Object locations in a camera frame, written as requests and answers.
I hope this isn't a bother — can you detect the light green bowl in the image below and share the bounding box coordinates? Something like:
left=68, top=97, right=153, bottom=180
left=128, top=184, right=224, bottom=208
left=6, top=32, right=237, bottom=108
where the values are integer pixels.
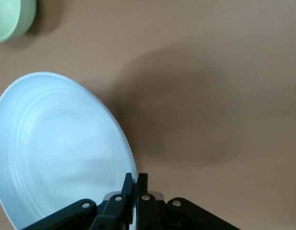
left=0, top=0, right=37, bottom=44

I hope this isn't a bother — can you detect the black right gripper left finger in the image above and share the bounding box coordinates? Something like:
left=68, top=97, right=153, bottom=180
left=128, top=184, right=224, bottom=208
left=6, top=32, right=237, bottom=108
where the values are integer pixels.
left=23, top=172, right=133, bottom=230

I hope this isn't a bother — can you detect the light blue plate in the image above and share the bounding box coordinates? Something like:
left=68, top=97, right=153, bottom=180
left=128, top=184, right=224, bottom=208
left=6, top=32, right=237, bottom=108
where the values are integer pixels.
left=0, top=71, right=139, bottom=230

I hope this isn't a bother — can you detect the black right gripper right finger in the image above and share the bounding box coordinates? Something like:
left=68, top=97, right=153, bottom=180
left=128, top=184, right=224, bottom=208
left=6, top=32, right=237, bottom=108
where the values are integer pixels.
left=135, top=172, right=242, bottom=230

